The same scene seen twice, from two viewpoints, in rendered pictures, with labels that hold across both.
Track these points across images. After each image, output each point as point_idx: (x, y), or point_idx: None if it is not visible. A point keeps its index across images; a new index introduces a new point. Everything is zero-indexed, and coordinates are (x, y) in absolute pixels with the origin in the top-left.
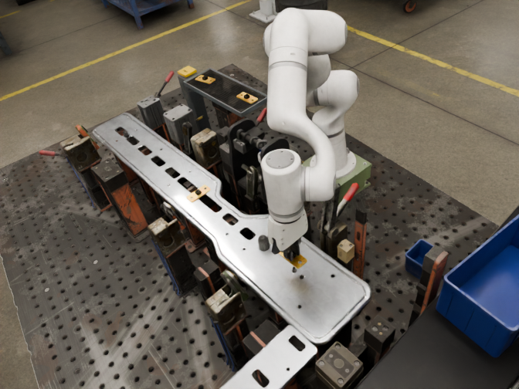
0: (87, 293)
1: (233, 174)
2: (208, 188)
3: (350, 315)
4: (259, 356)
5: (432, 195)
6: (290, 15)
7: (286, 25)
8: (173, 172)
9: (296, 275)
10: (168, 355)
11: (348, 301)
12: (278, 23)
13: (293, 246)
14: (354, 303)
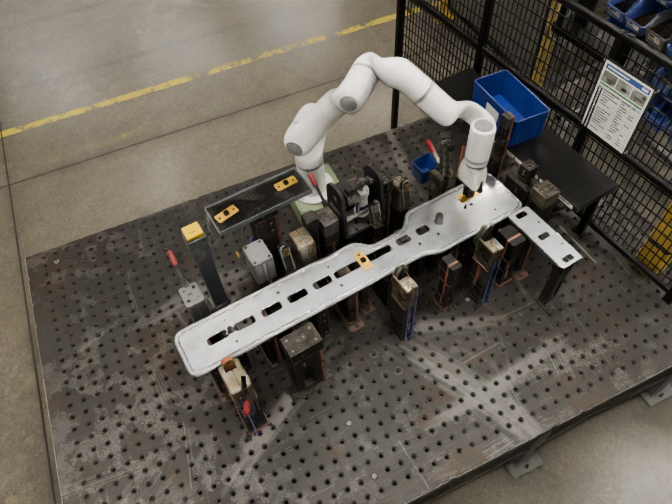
0: (390, 426)
1: (347, 231)
2: (360, 252)
3: (503, 186)
4: (529, 234)
5: (356, 148)
6: (405, 60)
7: (411, 66)
8: (317, 284)
9: (469, 207)
10: (470, 347)
11: (494, 185)
12: (406, 68)
13: (468, 187)
14: (496, 182)
